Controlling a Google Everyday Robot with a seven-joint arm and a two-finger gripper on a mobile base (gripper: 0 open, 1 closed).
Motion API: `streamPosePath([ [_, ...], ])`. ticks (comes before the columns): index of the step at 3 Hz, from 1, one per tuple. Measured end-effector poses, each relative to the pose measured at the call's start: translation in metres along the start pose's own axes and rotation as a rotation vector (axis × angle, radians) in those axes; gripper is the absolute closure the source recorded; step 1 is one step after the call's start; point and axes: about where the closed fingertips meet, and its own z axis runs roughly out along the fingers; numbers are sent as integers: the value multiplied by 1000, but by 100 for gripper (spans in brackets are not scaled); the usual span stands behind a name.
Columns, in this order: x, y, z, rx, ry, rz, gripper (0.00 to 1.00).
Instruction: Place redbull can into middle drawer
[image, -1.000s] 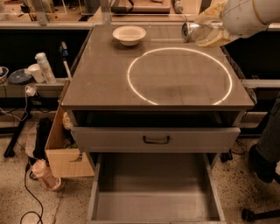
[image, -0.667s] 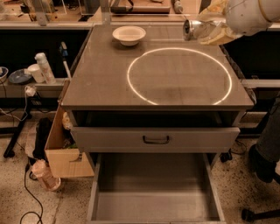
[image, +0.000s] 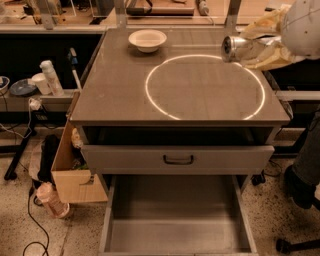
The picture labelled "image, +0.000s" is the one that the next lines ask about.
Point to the white spray bottle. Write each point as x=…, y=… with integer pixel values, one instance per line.
x=51, y=78

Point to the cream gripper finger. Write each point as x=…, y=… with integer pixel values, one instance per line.
x=267, y=25
x=272, y=57

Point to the white bowl at left edge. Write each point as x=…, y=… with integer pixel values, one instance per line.
x=4, y=83

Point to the dark blue plate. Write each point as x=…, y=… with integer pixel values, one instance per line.
x=23, y=88

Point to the black office chair base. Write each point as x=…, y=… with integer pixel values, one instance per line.
x=284, y=246

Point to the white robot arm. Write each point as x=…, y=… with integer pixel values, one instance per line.
x=284, y=36

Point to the cardboard box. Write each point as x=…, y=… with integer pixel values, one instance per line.
x=74, y=182

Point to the pink plastic bottle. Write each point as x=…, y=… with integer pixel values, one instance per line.
x=49, y=198

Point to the crushed silver redbull can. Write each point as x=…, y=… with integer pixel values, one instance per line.
x=237, y=49

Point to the open middle grey drawer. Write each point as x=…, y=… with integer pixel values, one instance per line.
x=152, y=215

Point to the upper grey drawer with handle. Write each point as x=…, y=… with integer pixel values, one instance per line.
x=177, y=160

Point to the black desk leg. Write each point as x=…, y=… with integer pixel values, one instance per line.
x=18, y=150

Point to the grey drawer cabinet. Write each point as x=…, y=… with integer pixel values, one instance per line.
x=181, y=95

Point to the white paper cup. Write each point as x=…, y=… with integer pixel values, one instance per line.
x=41, y=83

